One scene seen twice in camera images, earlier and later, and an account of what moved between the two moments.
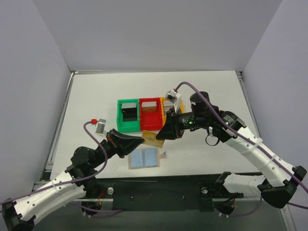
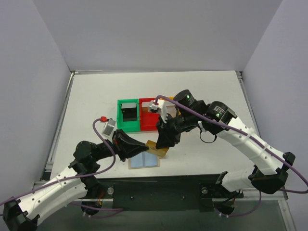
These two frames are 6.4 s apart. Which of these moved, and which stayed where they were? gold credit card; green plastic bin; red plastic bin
Moved: gold credit card
Stayed: green plastic bin; red plastic bin
